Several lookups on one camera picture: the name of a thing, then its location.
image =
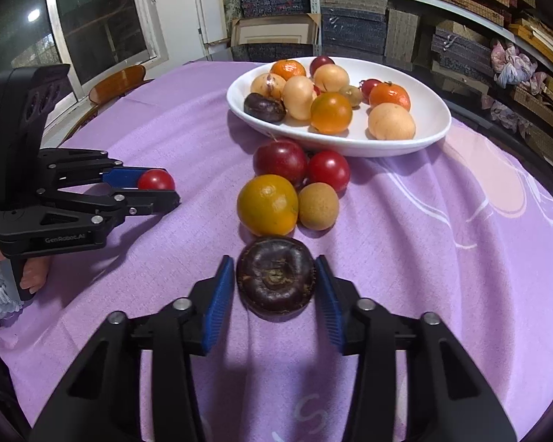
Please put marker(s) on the dark patterned flat box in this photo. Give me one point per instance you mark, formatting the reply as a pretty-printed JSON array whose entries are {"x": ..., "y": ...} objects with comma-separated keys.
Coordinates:
[{"x": 272, "y": 51}]

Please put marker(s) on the white oval plate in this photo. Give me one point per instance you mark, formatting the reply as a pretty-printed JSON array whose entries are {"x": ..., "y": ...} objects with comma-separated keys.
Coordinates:
[{"x": 433, "y": 115}]

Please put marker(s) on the person's left hand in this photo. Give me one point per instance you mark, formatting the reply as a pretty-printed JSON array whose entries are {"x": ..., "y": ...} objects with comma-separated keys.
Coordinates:
[{"x": 38, "y": 274}]

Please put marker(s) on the dark purple mangosteen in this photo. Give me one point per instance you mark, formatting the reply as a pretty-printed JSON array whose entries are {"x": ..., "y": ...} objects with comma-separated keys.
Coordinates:
[
  {"x": 263, "y": 108},
  {"x": 276, "y": 278}
]

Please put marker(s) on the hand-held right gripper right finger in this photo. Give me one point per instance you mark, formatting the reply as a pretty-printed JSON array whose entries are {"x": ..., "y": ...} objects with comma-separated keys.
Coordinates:
[{"x": 329, "y": 313}]

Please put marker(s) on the dark red apple on cloth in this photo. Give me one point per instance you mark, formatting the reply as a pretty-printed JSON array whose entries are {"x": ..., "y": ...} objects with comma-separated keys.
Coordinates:
[{"x": 280, "y": 161}]

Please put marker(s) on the stack of dark blue boxes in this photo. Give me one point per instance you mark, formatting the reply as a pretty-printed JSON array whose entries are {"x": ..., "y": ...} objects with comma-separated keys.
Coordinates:
[{"x": 352, "y": 30}]

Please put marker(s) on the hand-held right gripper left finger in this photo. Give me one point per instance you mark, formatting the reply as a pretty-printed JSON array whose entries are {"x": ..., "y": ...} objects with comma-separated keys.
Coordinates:
[{"x": 217, "y": 313}]

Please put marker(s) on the greenish orange citrus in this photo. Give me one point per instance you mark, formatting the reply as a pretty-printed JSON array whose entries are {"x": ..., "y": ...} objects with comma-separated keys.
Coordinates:
[{"x": 267, "y": 205}]

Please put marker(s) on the white door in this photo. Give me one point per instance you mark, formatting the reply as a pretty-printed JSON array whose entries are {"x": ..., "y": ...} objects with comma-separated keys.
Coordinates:
[{"x": 209, "y": 4}]

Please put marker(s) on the white framed window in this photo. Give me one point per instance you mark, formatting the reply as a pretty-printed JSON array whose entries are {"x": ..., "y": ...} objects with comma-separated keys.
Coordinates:
[{"x": 96, "y": 18}]

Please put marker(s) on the small orange tomato on plate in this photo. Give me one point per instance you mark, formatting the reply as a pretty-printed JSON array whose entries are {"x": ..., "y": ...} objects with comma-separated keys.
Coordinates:
[{"x": 331, "y": 113}]

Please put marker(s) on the small tan loquat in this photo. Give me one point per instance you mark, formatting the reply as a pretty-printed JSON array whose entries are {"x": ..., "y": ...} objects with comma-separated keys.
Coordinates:
[{"x": 351, "y": 95}]

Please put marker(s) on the stack of dark purple boxes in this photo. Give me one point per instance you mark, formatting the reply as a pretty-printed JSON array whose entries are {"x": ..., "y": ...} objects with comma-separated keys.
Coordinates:
[{"x": 461, "y": 53}]

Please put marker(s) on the orange mandarin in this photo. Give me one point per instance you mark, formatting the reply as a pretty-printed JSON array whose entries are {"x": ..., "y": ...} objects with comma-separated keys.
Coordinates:
[
  {"x": 288, "y": 69},
  {"x": 389, "y": 96}
]

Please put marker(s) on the purple tablecloth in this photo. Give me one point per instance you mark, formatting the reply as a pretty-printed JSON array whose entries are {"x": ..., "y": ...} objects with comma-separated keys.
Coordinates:
[{"x": 143, "y": 262}]

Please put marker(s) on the open cardboard box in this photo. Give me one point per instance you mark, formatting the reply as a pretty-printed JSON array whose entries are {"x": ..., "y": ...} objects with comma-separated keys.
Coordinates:
[{"x": 272, "y": 27}]

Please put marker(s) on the yellow loquat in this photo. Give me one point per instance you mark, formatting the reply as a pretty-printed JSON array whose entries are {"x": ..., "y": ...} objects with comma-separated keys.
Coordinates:
[
  {"x": 391, "y": 122},
  {"x": 332, "y": 77},
  {"x": 319, "y": 206},
  {"x": 298, "y": 96},
  {"x": 267, "y": 85}
]

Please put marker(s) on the brown wooden chair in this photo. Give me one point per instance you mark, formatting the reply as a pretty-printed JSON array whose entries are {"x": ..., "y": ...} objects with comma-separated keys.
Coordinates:
[{"x": 117, "y": 84}]

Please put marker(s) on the dark red plum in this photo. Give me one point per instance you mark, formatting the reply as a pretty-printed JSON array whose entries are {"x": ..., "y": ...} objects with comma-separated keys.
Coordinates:
[{"x": 322, "y": 61}]

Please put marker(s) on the pink cloth bundle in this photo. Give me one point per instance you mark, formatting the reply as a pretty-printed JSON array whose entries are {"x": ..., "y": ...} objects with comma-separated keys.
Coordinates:
[{"x": 514, "y": 62}]

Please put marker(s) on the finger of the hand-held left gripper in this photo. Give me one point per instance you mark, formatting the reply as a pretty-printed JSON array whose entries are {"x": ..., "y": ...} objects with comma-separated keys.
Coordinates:
[
  {"x": 120, "y": 177},
  {"x": 152, "y": 200}
]

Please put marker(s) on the small pink cloth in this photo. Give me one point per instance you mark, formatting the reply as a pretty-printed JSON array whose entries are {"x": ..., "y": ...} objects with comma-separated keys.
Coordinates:
[{"x": 497, "y": 110}]

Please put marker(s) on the grey metal shelf rack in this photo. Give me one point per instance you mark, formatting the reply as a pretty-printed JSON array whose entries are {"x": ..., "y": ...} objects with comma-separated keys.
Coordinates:
[{"x": 311, "y": 18}]

